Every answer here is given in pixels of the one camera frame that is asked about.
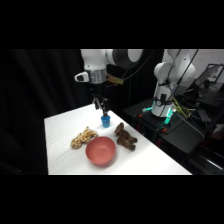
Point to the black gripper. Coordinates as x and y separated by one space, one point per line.
98 90

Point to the blue plastic cup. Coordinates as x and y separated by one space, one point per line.
105 121

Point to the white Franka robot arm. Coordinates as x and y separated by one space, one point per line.
168 71

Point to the pink bowl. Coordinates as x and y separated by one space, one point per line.
100 150

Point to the spotted giraffe plush toy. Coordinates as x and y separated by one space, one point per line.
83 137

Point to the brown plush toy animal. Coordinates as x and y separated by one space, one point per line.
125 136

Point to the black curtain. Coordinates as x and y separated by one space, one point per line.
40 86

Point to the small green light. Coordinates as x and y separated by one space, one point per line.
169 117

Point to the black robot stand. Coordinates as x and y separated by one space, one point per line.
180 131

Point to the black laptop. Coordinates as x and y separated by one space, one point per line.
209 76

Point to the tan wrist camera mount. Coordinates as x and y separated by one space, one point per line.
115 80

